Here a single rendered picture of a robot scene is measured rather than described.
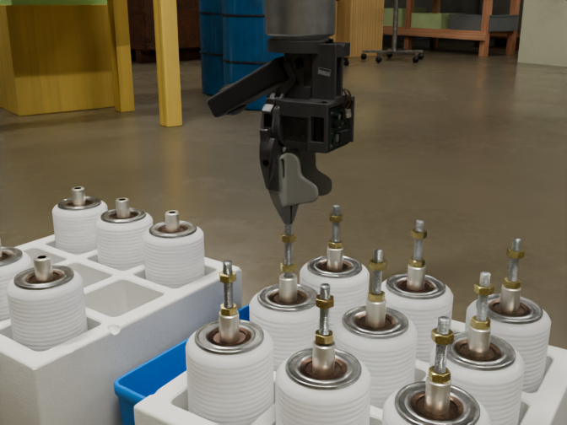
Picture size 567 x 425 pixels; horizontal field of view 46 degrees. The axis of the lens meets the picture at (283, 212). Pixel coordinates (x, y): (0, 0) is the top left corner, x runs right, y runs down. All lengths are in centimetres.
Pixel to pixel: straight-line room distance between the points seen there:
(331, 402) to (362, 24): 683
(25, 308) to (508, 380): 58
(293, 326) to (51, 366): 30
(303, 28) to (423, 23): 764
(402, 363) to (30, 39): 330
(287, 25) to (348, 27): 657
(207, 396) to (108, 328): 26
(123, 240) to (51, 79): 281
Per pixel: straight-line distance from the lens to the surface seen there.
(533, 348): 82
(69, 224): 121
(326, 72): 71
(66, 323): 91
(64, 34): 389
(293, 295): 81
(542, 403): 81
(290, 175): 74
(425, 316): 84
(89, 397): 94
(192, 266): 105
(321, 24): 71
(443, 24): 814
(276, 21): 71
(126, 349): 96
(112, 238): 112
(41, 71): 386
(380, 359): 74
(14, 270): 99
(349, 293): 88
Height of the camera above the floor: 60
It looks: 18 degrees down
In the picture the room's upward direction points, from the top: straight up
